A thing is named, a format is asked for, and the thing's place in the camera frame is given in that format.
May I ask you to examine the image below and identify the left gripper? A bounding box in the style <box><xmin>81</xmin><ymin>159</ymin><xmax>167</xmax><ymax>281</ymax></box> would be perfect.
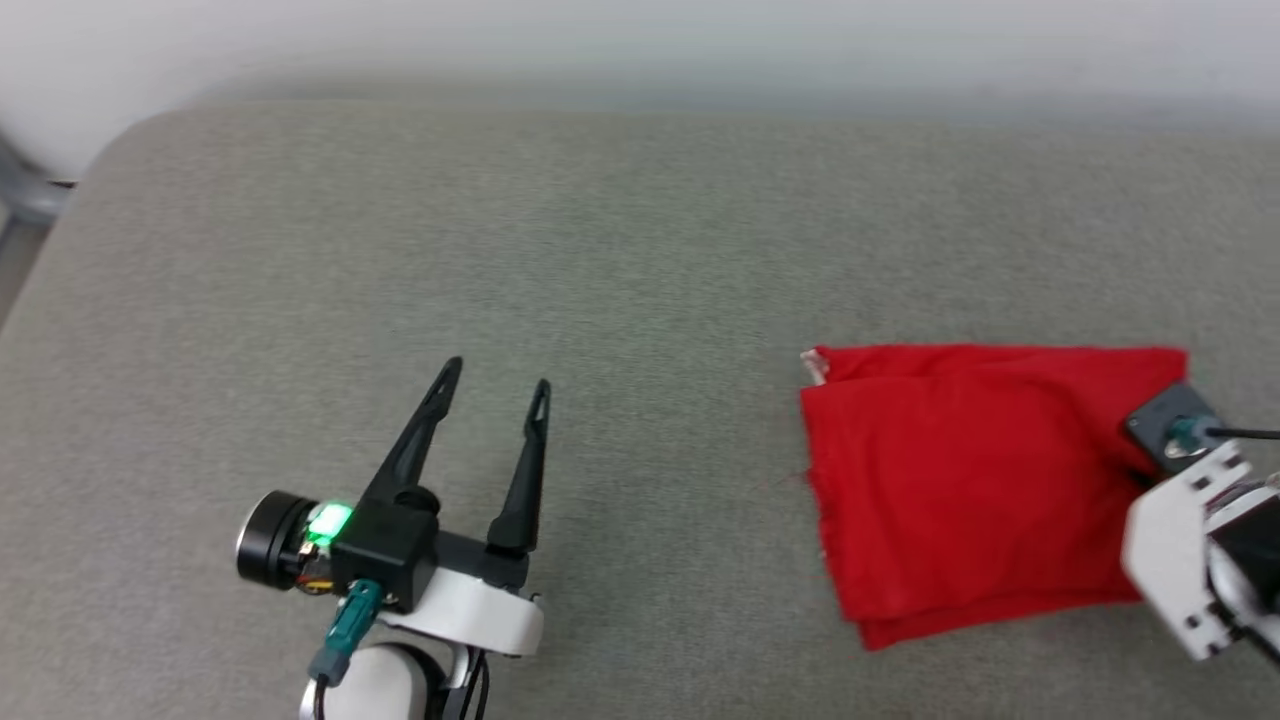
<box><xmin>358</xmin><ymin>356</ymin><xmax>553</xmax><ymax>659</ymax></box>

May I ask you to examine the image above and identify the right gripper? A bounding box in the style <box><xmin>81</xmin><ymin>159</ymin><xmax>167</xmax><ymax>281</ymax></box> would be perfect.
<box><xmin>1121</xmin><ymin>443</ymin><xmax>1253</xmax><ymax>662</ymax></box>

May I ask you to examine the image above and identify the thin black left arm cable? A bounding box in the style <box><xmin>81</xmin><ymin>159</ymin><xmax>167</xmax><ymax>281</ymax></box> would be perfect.
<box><xmin>440</xmin><ymin>648</ymin><xmax>493</xmax><ymax>720</ymax></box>

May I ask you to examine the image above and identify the cable with teal plug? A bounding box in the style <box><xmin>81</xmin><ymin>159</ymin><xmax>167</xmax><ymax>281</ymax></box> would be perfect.
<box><xmin>307</xmin><ymin>578</ymin><xmax>387</xmax><ymax>687</ymax></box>
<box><xmin>1167</xmin><ymin>415</ymin><xmax>1280</xmax><ymax>457</ymax></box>

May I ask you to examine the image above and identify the left cable with teal plug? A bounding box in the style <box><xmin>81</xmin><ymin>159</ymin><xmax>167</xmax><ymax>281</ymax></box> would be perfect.
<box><xmin>307</xmin><ymin>578</ymin><xmax>387</xmax><ymax>687</ymax></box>

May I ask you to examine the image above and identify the right cable with teal plug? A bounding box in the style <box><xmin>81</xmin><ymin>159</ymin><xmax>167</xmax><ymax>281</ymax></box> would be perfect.
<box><xmin>1167</xmin><ymin>415</ymin><xmax>1280</xmax><ymax>457</ymax></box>

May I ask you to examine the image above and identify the red and white garment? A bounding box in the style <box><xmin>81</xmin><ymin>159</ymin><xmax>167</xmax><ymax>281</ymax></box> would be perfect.
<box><xmin>799</xmin><ymin>344</ymin><xmax>1192</xmax><ymax>653</ymax></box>

